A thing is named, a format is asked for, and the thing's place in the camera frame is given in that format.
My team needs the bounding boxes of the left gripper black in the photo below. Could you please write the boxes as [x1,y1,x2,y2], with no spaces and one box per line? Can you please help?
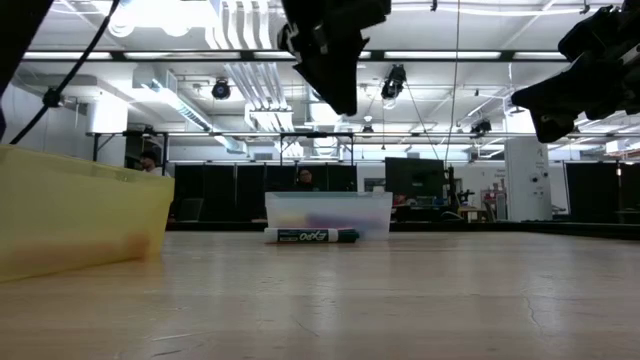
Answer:
[277,0,392,115]

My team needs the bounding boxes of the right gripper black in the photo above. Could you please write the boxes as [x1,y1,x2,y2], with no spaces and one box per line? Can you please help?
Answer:
[511,59,640,144]

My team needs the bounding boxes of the long green Expo marker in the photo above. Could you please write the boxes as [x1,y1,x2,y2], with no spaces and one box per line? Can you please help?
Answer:
[263,227,361,245]

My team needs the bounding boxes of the black overhead rig beam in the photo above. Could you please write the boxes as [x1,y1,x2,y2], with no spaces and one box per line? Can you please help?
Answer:
[19,48,571,64]

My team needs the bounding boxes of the narrow black partition panel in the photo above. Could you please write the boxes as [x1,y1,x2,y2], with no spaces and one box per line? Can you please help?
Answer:
[564,162,640,224]

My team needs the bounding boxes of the person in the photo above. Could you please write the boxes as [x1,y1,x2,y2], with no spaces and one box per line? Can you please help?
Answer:
[138,149,166,176]
[294,168,321,193]

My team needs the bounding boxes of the black pipe truss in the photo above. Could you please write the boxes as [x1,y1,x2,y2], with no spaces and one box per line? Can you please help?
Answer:
[84,128,506,164]

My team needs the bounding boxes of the black monitor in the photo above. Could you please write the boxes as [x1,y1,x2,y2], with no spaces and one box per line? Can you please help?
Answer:
[384,157,446,199]

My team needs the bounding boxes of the clear plastic bin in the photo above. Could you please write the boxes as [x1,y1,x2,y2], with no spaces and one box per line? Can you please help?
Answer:
[264,191,394,242]

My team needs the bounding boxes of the wide black partition panels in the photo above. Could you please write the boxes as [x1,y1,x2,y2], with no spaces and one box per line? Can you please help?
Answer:
[173,163,359,224]

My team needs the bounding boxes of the grey chair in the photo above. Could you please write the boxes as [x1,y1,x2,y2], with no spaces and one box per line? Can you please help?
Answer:
[174,197,205,223]

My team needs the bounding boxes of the yellow plastic bin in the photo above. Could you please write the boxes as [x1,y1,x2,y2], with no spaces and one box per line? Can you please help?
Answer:
[0,143,176,284]

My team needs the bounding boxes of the black aluminium table frame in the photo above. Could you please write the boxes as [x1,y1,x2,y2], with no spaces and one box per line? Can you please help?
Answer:
[167,219,640,241]

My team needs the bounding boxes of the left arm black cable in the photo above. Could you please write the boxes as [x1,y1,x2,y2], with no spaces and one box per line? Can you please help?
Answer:
[8,0,122,146]

